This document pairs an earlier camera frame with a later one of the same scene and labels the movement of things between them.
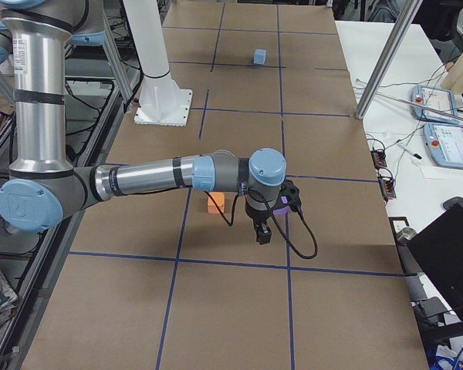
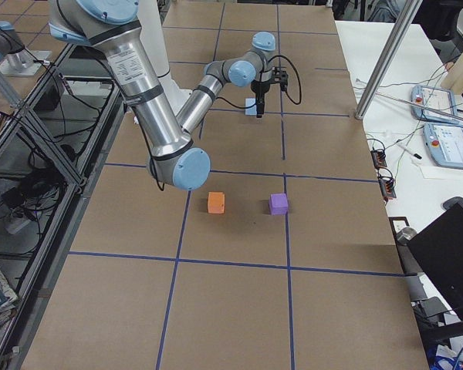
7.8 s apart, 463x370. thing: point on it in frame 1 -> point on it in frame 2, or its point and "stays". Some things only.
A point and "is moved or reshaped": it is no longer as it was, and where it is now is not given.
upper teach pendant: [434, 103] stays
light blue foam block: [259, 56] is moved or reshaped
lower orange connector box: [386, 185] stays
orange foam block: [220, 199] stays
